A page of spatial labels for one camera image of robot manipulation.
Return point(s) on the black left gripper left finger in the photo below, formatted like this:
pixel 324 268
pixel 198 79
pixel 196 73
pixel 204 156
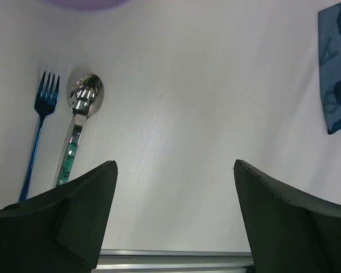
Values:
pixel 60 230

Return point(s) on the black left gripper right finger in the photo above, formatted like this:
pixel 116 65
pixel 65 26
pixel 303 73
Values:
pixel 288 230

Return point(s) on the blue cartoon mouse placemat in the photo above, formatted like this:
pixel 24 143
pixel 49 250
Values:
pixel 329 57

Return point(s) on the purple plastic plate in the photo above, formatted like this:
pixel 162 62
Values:
pixel 88 5

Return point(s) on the blue metal fork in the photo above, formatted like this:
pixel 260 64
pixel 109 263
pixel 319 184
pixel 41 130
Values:
pixel 45 104

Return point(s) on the aluminium mounting rail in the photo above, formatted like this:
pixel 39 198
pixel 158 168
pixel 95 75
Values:
pixel 173 261

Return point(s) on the green handled steel spoon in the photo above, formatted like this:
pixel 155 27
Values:
pixel 85 99

